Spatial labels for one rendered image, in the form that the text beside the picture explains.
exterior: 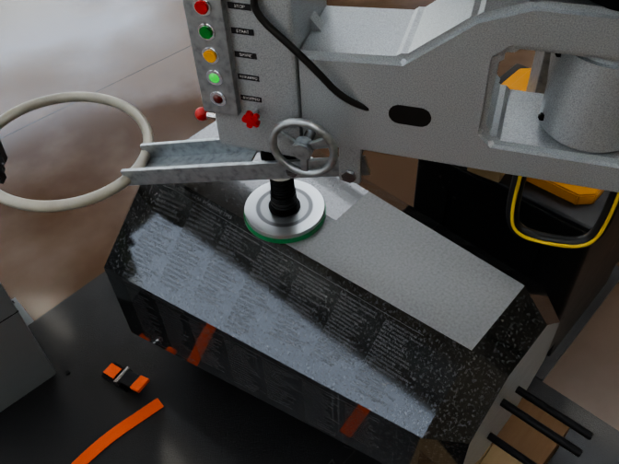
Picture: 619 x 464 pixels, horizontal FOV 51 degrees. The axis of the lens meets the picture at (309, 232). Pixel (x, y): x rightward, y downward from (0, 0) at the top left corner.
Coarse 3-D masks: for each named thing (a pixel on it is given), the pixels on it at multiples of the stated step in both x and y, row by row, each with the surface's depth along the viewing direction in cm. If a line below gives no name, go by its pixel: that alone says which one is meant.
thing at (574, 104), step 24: (552, 72) 120; (576, 72) 113; (600, 72) 109; (552, 96) 120; (576, 96) 115; (600, 96) 112; (552, 120) 122; (576, 120) 118; (600, 120) 116; (576, 144) 121; (600, 144) 119
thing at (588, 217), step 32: (416, 192) 223; (448, 192) 212; (480, 192) 201; (544, 192) 190; (608, 192) 188; (448, 224) 222; (480, 224) 210; (544, 224) 190; (576, 224) 182; (512, 256) 208; (544, 256) 198; (576, 256) 189; (608, 256) 222; (544, 288) 206; (576, 288) 203; (608, 288) 254; (576, 320) 242
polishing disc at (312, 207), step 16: (256, 192) 176; (304, 192) 175; (320, 192) 175; (256, 208) 172; (304, 208) 171; (320, 208) 171; (256, 224) 168; (272, 224) 168; (288, 224) 167; (304, 224) 167
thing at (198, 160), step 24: (144, 144) 180; (168, 144) 176; (192, 144) 173; (216, 144) 170; (144, 168) 170; (168, 168) 166; (192, 168) 163; (216, 168) 160; (240, 168) 158; (264, 168) 155; (336, 168) 148
